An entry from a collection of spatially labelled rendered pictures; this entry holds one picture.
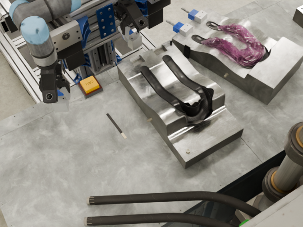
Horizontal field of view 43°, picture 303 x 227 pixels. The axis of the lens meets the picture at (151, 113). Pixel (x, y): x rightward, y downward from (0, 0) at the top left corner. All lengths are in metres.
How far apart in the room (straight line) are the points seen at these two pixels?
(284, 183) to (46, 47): 0.79
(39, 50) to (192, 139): 0.61
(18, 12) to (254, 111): 0.94
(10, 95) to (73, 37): 1.22
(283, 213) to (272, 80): 0.93
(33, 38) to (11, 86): 1.66
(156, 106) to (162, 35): 1.57
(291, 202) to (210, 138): 0.77
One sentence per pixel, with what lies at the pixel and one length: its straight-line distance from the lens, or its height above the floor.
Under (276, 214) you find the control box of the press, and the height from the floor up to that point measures 1.47.
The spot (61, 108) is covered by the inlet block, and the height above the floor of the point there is 0.93.
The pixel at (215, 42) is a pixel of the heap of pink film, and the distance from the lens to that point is 1.64.
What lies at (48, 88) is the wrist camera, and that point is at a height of 1.10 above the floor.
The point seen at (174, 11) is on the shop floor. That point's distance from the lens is 3.12.
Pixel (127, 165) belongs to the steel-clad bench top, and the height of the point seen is 0.80.
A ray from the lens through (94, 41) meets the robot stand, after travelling 1.91.
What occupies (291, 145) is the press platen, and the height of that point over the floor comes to 1.29.
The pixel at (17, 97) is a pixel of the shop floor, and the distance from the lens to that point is 2.75.
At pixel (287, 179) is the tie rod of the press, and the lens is 1.10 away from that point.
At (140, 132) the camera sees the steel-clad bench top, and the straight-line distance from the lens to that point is 1.49.
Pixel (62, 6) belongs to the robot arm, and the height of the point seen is 1.26.
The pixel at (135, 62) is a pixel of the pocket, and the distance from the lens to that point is 1.61.
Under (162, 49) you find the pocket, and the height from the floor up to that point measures 0.86.
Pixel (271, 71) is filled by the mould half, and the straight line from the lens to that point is 1.57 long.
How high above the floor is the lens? 2.08
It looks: 57 degrees down
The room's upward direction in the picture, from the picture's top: 3 degrees counter-clockwise
